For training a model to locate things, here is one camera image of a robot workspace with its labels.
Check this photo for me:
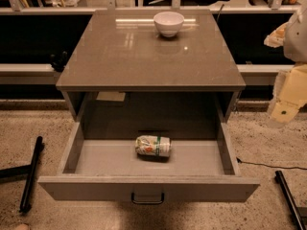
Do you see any black stand leg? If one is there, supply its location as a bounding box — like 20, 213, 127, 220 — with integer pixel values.
0, 136, 44, 214
275, 171, 307, 230

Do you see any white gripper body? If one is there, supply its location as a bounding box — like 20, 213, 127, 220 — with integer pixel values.
277, 64, 307, 104

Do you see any white paper label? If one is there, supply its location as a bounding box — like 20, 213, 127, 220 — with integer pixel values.
97, 92, 126, 102

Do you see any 7up soda can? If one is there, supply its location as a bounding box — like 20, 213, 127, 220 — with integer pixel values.
135, 135, 171, 157

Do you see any grey cabinet counter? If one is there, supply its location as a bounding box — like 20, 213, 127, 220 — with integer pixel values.
56, 9, 247, 124

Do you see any black stand leg right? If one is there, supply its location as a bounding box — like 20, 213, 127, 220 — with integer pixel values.
275, 171, 307, 230

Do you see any white bowl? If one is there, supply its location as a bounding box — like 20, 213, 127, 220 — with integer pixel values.
153, 11, 184, 37

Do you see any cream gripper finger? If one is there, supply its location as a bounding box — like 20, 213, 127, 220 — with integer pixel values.
264, 23, 288, 48
268, 99, 299, 126

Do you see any black stand leg left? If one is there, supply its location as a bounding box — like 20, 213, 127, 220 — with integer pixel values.
0, 136, 44, 214

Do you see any black clamp object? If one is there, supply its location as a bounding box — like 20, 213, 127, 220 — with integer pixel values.
50, 51, 68, 72

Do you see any open grey top drawer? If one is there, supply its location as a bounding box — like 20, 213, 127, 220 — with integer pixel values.
38, 124, 260, 202

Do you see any black cable on floor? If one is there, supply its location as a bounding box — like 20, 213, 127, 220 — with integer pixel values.
236, 157, 307, 172

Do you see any black drawer handle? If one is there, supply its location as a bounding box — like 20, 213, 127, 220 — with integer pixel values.
130, 193, 164, 205

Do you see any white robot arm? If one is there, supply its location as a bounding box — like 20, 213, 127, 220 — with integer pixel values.
264, 6, 307, 127

